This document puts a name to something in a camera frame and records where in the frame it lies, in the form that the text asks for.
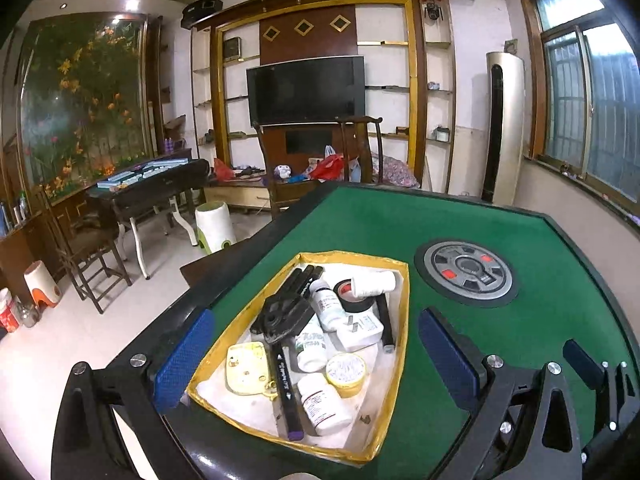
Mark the purple bottle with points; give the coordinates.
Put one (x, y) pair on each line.
(167, 146)

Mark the white plastic bottle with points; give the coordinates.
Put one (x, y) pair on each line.
(310, 350)
(327, 305)

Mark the low wooden bench cabinet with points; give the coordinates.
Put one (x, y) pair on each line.
(235, 195)

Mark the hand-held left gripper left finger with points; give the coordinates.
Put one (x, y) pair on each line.
(185, 360)

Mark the white green trash bin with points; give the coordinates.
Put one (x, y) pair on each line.
(215, 225)

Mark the white toy figure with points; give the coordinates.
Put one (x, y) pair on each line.
(284, 170)

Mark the small white container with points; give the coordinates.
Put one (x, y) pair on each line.
(442, 135)

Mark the round table control panel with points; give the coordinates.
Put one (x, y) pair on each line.
(467, 272)

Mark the flower wall mural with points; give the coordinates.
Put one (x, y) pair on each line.
(80, 105)

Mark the brown framed window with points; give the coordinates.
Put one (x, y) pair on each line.
(600, 85)

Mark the white orange stool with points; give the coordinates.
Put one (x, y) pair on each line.
(42, 280)

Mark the blue white plastic bag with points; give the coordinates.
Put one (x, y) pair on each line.
(355, 170)

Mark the yellow-edged cardboard tray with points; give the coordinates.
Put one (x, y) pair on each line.
(250, 410)

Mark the floral cloth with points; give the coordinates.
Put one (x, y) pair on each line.
(395, 172)

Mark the dark wooden armchair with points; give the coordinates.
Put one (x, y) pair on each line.
(357, 145)

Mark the dark mahjong table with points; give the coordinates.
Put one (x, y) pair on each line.
(150, 195)

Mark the standing air conditioner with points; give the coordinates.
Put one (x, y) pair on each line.
(512, 135)

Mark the plain wooden chair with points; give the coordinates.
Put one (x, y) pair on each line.
(85, 245)

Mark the yellow round jar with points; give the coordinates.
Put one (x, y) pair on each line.
(345, 372)

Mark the white plug charger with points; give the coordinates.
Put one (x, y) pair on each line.
(360, 332)

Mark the white pipe fitting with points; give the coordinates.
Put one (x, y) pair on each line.
(375, 285)

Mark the black art marker grey cap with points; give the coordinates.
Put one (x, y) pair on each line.
(384, 320)

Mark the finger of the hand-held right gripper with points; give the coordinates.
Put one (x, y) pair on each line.
(582, 360)

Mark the wooden wall shelf unit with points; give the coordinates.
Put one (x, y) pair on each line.
(300, 40)

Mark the white bottle red label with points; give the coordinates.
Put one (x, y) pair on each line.
(325, 405)

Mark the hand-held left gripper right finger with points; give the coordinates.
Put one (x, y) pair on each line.
(450, 355)

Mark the glass jar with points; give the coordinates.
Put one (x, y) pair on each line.
(29, 314)

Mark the black art marker purple cap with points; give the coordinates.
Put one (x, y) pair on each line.
(285, 385)

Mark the red plastic bag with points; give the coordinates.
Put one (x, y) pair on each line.
(327, 167)

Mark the black electrical tape roll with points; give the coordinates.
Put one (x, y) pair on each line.
(357, 305)

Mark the cardboard box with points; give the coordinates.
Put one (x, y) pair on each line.
(175, 124)

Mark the black flat television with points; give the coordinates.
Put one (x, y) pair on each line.
(305, 90)

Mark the black speaker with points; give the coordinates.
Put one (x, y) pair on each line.
(200, 10)

